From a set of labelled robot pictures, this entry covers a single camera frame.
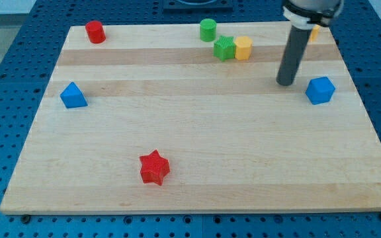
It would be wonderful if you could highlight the red cylinder block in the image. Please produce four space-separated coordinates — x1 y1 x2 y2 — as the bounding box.
85 20 106 44

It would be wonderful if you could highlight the yellow hexagon block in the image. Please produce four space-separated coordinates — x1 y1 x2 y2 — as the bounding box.
234 36 253 60

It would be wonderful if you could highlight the blue hexagon block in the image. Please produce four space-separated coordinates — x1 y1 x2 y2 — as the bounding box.
306 77 335 105

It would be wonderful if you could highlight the yellow block behind pusher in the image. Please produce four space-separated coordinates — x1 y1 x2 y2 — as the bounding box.
309 25 320 42

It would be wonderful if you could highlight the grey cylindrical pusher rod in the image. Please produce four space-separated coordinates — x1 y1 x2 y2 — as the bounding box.
276 26 312 86

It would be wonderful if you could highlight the green star block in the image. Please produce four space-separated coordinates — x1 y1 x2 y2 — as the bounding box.
213 36 235 61

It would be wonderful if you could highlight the robot wrist flange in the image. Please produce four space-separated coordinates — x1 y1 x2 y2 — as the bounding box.
282 0 344 30

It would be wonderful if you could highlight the blue triangle block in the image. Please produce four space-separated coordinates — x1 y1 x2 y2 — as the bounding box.
60 82 87 108

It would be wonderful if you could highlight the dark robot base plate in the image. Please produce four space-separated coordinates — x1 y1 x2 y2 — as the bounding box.
163 0 233 13

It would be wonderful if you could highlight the green cylinder block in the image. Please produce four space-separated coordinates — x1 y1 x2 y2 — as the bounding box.
200 19 217 42

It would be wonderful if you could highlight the wooden board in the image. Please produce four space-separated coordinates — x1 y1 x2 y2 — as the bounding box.
0 21 381 215

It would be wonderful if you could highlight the red star block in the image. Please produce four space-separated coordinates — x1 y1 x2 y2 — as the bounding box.
140 150 170 186

